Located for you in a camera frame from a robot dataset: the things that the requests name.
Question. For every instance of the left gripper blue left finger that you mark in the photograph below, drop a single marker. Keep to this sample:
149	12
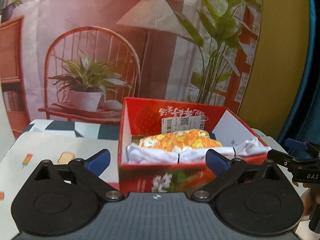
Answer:
98	162

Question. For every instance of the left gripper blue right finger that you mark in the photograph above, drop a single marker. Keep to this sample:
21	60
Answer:
216	162

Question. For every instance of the white cloth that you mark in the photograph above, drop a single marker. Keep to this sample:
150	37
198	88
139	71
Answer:
140	155

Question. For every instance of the orange floral oven mitt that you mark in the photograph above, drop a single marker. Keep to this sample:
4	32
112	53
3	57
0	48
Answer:
180	141

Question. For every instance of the red strawberry cardboard box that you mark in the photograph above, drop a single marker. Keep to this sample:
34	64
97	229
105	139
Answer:
145	117

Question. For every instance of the printed living room backdrop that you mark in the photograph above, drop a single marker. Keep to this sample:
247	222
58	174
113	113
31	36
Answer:
77	60

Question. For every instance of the person's right hand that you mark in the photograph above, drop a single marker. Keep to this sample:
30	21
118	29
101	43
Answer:
310	197

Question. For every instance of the blue curtain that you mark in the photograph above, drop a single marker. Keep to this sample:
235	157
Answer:
302	124

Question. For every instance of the white patterned table mat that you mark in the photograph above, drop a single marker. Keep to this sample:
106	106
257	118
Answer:
49	139

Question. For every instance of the yellow wooden board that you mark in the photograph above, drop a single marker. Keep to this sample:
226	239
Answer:
278	65

